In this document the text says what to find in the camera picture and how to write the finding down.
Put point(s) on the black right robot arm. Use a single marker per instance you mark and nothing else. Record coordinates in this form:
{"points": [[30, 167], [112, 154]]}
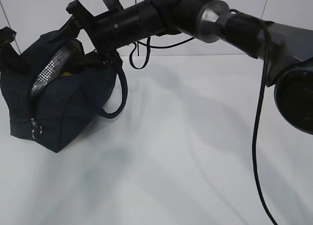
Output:
{"points": [[287, 51]]}

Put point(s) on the yellow lemon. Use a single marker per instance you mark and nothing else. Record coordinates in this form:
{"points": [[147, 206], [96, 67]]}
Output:
{"points": [[64, 74]]}

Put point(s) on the dark navy lunch bag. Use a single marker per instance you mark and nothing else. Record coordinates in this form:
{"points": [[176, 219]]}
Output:
{"points": [[53, 111]]}

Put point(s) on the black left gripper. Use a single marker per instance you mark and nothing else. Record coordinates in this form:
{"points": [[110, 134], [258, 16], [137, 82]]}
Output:
{"points": [[11, 60]]}

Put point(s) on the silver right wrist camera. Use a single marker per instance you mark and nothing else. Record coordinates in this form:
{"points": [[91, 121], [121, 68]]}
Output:
{"points": [[113, 5]]}

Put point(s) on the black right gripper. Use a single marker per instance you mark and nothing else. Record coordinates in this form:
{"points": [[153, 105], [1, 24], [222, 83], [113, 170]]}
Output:
{"points": [[110, 30]]}

